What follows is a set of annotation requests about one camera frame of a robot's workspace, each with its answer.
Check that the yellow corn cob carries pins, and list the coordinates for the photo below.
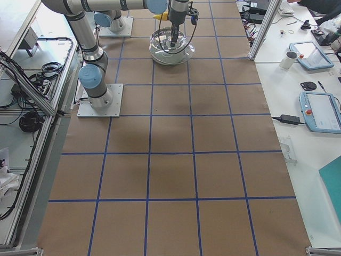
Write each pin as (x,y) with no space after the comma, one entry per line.
(163,16)

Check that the black power adapter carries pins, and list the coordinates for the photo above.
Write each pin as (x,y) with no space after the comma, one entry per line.
(288,119)

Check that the clear plastic bracket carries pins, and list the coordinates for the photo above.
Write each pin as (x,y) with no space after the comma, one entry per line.
(288,150)

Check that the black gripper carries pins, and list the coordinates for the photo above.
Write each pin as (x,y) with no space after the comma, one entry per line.
(176,17)

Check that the far blue teach pendant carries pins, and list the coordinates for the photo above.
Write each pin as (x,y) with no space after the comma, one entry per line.
(311,56)

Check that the black round disc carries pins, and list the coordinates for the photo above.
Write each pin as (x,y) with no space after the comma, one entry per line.
(308,86)

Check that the aluminium frame post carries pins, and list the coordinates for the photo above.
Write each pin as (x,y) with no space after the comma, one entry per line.
(269,16)

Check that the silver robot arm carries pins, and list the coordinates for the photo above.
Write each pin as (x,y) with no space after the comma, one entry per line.
(110,19)
(91,76)

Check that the near blue teach pendant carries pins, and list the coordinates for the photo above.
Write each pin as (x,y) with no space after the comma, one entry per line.
(320,112)

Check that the grey metal box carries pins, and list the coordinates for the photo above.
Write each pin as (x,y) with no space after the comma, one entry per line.
(29,42)

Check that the blue teach pendant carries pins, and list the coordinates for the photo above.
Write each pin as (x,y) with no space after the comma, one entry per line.
(320,112)
(311,56)

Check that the glass pot lid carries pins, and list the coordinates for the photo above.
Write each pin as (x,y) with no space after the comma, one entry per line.
(171,46)

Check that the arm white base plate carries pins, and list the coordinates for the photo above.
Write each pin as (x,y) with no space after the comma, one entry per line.
(121,27)
(109,105)

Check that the white mug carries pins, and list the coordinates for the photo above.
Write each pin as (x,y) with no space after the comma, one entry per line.
(288,60)

